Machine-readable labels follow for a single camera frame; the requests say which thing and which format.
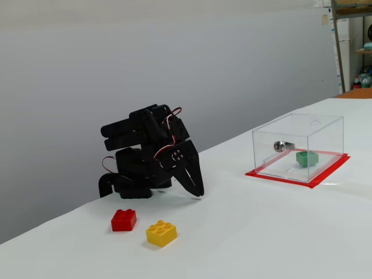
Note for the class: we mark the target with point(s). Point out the green plastic bottle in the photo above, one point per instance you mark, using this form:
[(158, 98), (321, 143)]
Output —
[(366, 81)]

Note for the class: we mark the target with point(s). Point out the silver box lock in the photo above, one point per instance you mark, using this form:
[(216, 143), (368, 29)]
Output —
[(279, 146)]

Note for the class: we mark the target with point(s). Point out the red lego brick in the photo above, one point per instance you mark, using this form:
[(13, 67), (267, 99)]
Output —
[(123, 222)]

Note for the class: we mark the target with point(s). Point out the orange wooden table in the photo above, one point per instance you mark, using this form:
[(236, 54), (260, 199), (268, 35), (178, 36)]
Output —
[(360, 93)]

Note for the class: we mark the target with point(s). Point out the black table clamp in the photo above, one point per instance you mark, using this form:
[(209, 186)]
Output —
[(104, 186)]

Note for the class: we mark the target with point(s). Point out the metal shelf rack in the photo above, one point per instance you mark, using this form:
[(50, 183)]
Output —
[(338, 43)]

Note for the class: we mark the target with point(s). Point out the white appliance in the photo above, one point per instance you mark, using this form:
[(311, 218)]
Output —
[(344, 32)]

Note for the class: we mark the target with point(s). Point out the beige paper note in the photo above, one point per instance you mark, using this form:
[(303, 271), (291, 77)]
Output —
[(324, 19)]

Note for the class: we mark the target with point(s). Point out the transparent plastic box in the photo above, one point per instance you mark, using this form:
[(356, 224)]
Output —
[(325, 136)]

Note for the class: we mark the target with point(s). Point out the red tape square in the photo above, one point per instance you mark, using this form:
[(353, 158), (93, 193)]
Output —
[(331, 168)]

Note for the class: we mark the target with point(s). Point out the dark cola bottle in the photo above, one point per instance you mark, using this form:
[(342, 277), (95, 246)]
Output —
[(356, 84)]

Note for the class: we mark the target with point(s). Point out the yellow lego brick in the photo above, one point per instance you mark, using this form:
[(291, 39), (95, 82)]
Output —
[(161, 235)]

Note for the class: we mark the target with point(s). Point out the teal bag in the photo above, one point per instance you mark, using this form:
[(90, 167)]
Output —
[(368, 46)]

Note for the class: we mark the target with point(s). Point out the green lego brick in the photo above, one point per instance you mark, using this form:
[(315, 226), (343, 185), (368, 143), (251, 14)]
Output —
[(306, 159)]

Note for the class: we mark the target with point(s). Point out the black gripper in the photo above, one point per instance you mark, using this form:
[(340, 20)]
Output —
[(188, 158)]

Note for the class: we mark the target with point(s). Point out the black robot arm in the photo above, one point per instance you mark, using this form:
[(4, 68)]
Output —
[(130, 162)]

